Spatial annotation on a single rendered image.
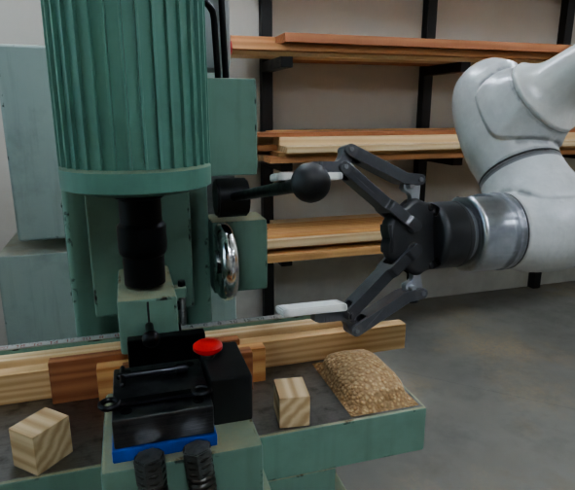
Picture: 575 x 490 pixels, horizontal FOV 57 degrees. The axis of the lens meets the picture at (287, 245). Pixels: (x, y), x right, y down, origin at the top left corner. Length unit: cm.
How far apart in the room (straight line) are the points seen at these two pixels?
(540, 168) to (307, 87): 254
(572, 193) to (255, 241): 46
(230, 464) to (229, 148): 50
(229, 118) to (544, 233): 48
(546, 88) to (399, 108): 271
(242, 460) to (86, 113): 38
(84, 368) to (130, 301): 11
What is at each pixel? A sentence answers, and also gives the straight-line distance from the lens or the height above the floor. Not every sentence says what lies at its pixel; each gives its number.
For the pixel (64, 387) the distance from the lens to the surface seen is 72.
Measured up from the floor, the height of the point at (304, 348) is 92.
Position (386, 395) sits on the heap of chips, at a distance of 68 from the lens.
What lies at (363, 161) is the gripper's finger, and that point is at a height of 120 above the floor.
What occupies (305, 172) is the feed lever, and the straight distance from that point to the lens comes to 44.
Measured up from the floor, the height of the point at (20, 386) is 92.
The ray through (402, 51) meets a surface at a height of 154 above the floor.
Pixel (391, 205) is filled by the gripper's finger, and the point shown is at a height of 115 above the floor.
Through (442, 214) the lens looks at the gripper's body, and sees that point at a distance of 58.
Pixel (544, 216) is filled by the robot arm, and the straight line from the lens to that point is 64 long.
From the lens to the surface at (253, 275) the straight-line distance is 87.
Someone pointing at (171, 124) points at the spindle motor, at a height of 124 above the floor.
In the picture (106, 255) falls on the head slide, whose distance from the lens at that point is 77.
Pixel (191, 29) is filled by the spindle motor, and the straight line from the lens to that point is 61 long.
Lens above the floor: 125
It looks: 14 degrees down
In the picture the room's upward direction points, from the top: straight up
